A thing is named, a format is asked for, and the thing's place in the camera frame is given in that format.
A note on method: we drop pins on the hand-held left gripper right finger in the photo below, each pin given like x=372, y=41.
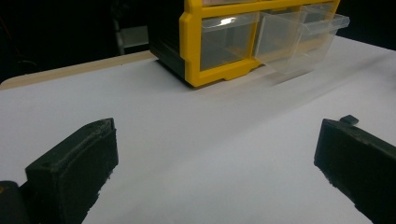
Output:
x=358, y=158

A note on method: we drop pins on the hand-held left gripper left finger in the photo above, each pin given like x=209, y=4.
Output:
x=74, y=168

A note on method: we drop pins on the small dark block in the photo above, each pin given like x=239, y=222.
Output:
x=349, y=119

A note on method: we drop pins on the clear plastic drawer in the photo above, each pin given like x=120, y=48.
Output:
x=292, y=43
x=225, y=42

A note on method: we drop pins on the yellow black drawer cabinet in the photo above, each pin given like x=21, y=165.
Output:
x=190, y=46

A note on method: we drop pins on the grey metal stand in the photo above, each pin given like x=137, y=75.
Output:
x=130, y=37

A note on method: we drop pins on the closed clear plastic drawer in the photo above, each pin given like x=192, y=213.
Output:
x=225, y=42

